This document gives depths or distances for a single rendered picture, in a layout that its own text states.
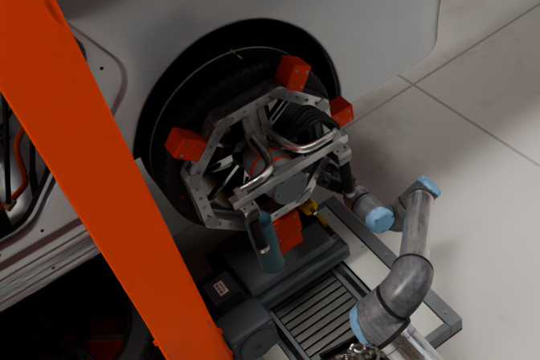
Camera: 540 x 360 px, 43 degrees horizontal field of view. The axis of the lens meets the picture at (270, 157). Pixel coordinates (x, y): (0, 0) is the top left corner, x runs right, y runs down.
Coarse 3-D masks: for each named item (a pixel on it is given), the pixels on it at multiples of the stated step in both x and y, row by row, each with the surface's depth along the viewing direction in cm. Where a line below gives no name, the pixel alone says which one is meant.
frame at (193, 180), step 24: (240, 96) 211; (264, 96) 209; (288, 96) 215; (312, 96) 221; (216, 120) 205; (216, 144) 209; (192, 168) 211; (312, 168) 247; (192, 192) 215; (216, 216) 229; (240, 216) 240
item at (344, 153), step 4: (344, 144) 211; (340, 148) 211; (344, 148) 210; (348, 148) 210; (332, 152) 211; (336, 152) 210; (340, 152) 209; (344, 152) 209; (348, 152) 210; (328, 156) 216; (332, 156) 212; (336, 156) 209; (340, 156) 209; (344, 156) 210; (348, 156) 211; (336, 160) 211; (340, 160) 210; (344, 160) 211; (348, 160) 212; (340, 164) 211
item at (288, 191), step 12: (276, 144) 228; (252, 156) 222; (276, 156) 218; (288, 156) 222; (252, 168) 221; (276, 168) 215; (288, 180) 214; (300, 180) 217; (276, 192) 214; (288, 192) 217; (300, 192) 220
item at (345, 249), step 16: (320, 224) 295; (336, 240) 285; (208, 256) 294; (320, 256) 283; (336, 256) 282; (304, 272) 276; (320, 272) 282; (272, 288) 276; (288, 288) 276; (272, 304) 275
